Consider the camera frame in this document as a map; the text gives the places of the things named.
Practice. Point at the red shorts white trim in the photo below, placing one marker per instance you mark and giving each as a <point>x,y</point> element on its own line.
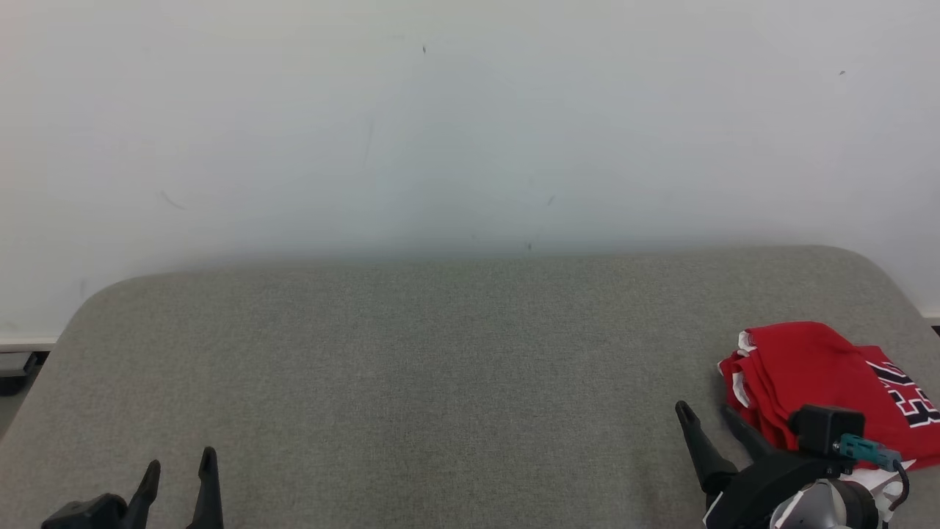
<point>793,367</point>

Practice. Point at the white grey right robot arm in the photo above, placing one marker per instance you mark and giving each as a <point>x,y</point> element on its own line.
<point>822,508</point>

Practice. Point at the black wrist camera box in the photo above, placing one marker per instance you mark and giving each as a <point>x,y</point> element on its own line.
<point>822,430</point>

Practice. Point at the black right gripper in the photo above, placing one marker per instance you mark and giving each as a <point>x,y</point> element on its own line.
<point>756,492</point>

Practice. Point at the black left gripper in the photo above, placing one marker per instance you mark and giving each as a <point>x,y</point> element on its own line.
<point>84,516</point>

